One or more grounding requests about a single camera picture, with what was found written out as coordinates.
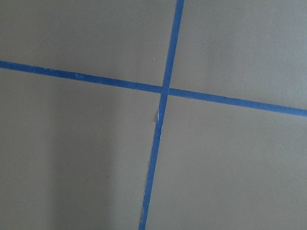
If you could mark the blue tape strip lengthwise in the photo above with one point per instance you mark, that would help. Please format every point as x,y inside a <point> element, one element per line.
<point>161,112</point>

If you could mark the blue tape strip crosswise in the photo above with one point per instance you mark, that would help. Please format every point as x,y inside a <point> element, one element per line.
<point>153,88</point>

